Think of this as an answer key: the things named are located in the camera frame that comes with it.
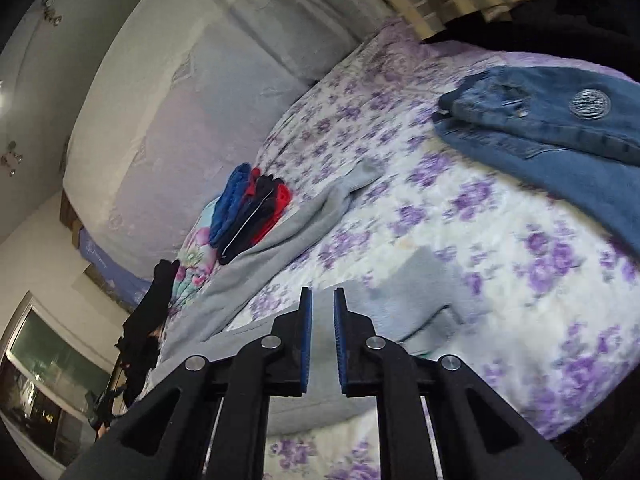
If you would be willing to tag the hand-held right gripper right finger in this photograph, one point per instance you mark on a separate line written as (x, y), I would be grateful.
(341, 340)

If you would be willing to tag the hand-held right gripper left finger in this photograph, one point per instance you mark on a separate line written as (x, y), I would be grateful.
(306, 340)

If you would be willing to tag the grey sweatpants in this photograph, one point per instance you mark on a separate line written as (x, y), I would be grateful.
(280, 245)

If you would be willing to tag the folded black garment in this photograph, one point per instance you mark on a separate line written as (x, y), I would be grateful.
(252, 215)

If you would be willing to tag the colourful floral cloth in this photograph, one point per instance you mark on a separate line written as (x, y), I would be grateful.
(195, 255)

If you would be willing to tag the folded red garment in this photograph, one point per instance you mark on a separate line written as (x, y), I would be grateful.
(280, 200)

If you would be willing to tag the purple floral bedspread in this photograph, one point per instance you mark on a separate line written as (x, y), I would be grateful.
(450, 240)

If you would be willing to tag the folded blue garment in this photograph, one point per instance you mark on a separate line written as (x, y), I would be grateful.
(230, 200)

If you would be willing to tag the black cloth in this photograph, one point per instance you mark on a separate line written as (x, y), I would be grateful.
(145, 330)

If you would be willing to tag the blue mattress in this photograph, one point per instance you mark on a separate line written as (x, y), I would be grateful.
(105, 265)

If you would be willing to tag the white lace covered mattress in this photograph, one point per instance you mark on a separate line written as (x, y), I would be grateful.
(200, 110)

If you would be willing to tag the glass window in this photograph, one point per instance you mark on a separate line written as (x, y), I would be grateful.
(45, 360)

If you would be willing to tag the plain blue denim jeans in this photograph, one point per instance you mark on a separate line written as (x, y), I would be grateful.
(575, 185)

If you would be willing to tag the blue jeans with round patch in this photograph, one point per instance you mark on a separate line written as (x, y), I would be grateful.
(550, 100)

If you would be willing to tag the dark cloth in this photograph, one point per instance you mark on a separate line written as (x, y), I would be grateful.
(575, 15)

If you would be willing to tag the wooden bed frame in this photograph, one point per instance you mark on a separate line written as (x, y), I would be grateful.
(67, 215)

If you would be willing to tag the metal wall fixture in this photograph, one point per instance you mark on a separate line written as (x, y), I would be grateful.
(51, 10)
(10, 160)

